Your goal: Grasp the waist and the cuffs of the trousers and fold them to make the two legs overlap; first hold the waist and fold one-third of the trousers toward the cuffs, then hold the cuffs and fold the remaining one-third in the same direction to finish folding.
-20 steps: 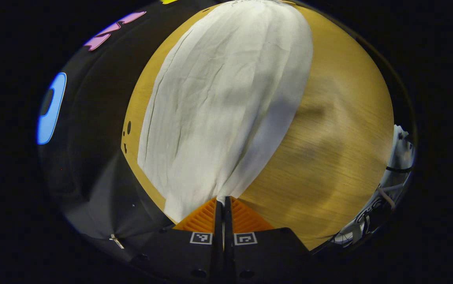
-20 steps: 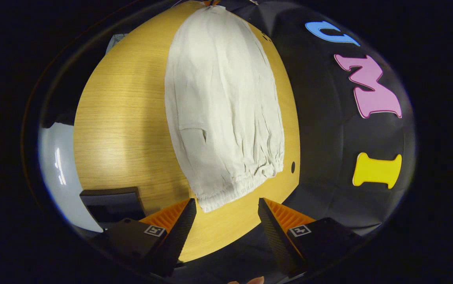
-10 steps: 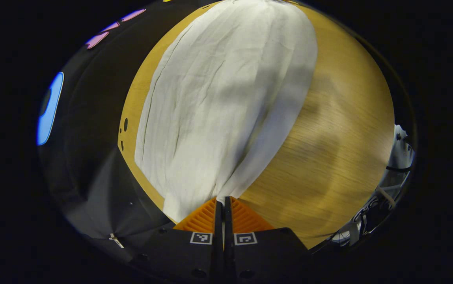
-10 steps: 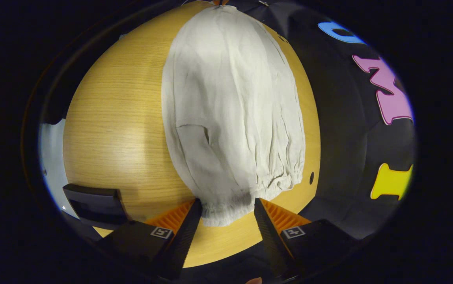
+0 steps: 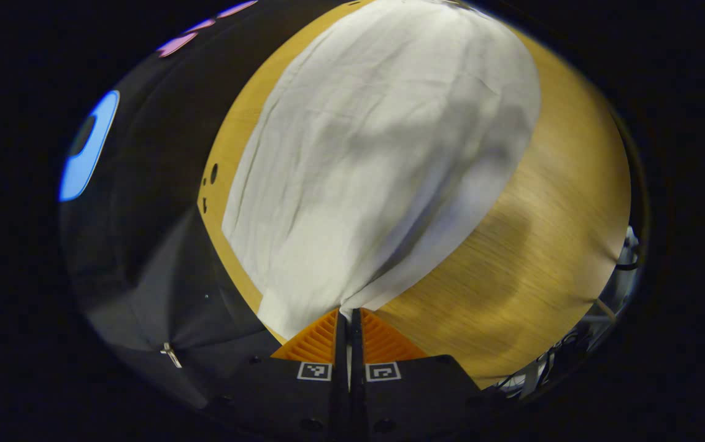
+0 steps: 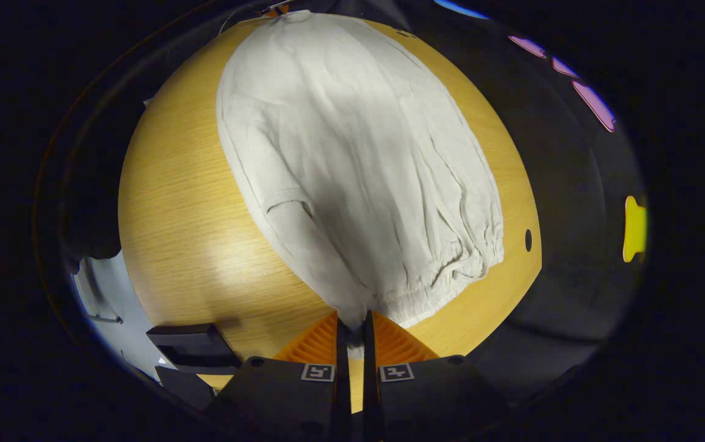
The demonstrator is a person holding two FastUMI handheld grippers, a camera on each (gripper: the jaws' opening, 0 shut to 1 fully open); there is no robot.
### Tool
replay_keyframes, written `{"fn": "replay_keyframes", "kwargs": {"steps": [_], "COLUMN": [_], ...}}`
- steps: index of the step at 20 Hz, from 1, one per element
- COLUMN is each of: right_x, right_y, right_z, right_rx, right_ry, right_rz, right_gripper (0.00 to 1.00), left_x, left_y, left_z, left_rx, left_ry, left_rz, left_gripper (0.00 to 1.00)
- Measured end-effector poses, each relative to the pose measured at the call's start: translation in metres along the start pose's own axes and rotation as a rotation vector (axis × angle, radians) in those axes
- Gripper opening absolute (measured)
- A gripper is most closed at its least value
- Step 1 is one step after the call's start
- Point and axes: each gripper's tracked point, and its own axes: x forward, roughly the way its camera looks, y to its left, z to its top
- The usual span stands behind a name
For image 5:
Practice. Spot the black backdrop cloth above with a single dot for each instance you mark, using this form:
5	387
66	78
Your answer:
156	245

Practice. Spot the white jeans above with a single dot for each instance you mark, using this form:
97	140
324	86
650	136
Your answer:
377	153

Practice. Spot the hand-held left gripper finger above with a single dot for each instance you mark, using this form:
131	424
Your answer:
341	344
356	344

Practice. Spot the small silver clip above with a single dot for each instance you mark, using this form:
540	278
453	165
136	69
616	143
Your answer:
171	354

